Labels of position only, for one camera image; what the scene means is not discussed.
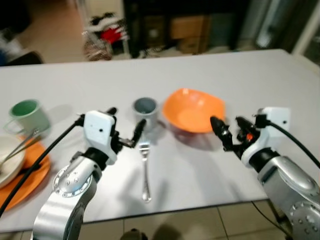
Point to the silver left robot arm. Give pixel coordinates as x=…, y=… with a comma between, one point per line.
x=65, y=205

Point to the white bowl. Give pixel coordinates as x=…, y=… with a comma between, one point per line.
x=9, y=160

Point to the pale green mug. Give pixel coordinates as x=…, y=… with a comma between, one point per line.
x=29, y=117

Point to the orange plate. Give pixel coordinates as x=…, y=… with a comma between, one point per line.
x=35, y=180

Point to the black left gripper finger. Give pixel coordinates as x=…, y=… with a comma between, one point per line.
x=111, y=111
x=139, y=130

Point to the brown cardboard box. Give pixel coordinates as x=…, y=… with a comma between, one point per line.
x=190, y=32

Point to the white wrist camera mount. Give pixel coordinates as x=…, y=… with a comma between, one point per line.
x=275, y=120
x=97, y=131

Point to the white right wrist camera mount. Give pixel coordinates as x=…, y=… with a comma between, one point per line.
x=275, y=120

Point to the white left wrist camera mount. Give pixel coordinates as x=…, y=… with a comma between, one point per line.
x=97, y=131

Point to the orange bowl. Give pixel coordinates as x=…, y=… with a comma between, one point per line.
x=192, y=112

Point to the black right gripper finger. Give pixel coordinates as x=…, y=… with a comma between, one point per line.
x=221, y=134
x=245, y=125

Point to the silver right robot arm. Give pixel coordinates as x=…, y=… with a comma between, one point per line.
x=287, y=182

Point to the silver metal fork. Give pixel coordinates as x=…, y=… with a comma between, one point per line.
x=145, y=175

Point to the metal utensil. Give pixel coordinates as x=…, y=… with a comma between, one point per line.
x=24, y=142

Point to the grey cup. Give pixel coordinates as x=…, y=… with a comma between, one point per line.
x=145, y=112

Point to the colourful clothes pile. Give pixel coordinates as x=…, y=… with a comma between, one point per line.
x=105, y=40

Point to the black shelf unit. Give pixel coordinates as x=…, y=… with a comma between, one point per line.
x=155, y=10

